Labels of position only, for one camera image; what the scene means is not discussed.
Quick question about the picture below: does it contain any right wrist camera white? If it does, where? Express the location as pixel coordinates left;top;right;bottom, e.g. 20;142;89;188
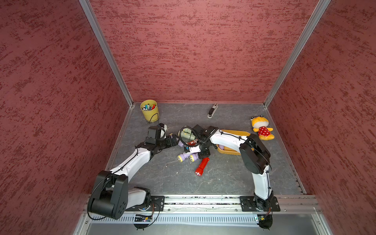
184;145;201;154

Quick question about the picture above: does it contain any yellow plush toy red dress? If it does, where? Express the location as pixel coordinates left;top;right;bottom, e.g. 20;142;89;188
250;115;275;141

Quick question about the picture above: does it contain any yellow plastic storage box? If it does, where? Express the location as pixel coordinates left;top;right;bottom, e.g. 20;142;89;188
216;129;250;155

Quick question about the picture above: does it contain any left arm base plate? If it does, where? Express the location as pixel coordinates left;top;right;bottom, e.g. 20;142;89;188
125;195;165;212

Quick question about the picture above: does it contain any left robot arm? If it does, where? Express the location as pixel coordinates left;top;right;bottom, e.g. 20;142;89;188
87;125;179;219

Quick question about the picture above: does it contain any aluminium front rail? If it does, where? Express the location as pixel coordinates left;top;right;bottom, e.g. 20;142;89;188
83;193;322;215

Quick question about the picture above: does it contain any all red flashlight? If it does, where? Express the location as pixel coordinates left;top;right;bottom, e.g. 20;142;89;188
195;157;210;176

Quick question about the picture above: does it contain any grey black stapler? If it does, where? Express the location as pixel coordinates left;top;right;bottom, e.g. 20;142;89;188
208;103;218;118

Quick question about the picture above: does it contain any red white flashlight logo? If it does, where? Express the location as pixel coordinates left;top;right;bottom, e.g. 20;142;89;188
187;140;198;146

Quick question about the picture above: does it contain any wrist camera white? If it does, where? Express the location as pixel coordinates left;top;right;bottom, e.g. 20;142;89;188
158;123;167;139
184;145;201;154

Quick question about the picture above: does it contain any green flashlight rear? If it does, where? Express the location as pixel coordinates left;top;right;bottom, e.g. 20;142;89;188
179;131;197;141

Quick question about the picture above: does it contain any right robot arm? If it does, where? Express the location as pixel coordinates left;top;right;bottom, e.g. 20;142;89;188
190;125;274;212

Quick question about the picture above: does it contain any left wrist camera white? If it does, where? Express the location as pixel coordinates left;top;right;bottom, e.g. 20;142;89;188
158;123;167;139

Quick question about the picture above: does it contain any yellow-green pen cup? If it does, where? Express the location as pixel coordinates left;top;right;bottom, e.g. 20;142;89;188
140;99;160;123

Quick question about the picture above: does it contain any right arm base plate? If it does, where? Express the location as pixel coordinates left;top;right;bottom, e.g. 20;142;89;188
240;195;281;212

